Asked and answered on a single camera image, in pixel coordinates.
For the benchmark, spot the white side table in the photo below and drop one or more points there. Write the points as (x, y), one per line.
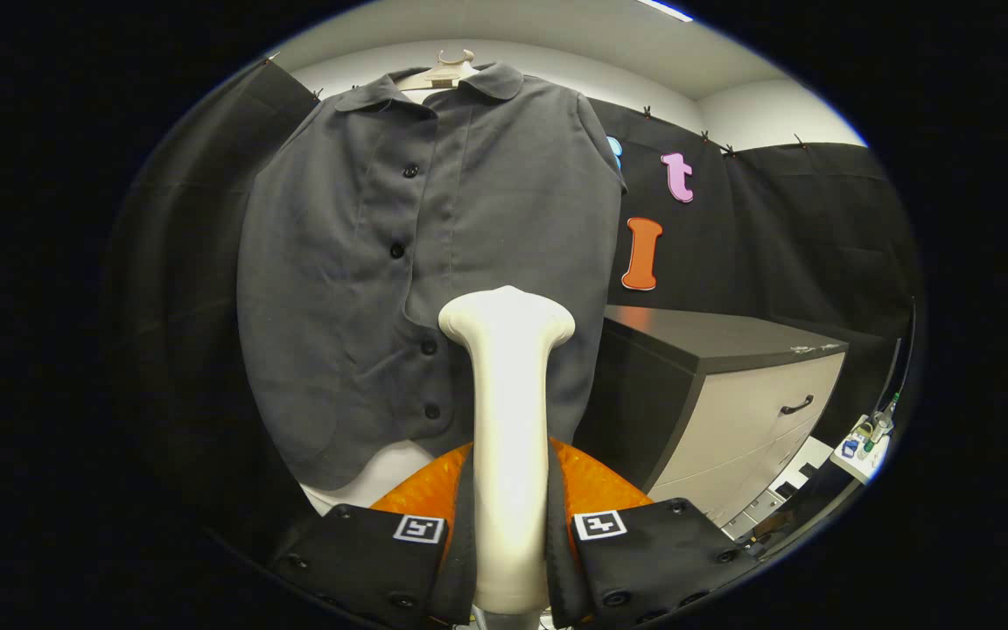
(863, 459)

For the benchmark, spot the small blue box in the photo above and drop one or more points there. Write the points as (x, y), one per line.
(850, 447)

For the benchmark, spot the white garment steamer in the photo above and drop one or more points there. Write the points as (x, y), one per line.
(508, 420)

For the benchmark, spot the grey drawer cabinet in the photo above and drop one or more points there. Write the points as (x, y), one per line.
(731, 420)

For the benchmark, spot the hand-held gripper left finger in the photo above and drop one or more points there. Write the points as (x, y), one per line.
(456, 560)

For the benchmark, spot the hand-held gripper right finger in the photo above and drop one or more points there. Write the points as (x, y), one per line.
(563, 569)

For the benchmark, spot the small clear bottle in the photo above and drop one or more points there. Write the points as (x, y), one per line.
(884, 423)

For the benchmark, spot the dark grey button shirt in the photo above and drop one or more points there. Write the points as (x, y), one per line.
(338, 289)

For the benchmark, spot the thin dark stand pole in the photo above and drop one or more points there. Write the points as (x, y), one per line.
(893, 367)

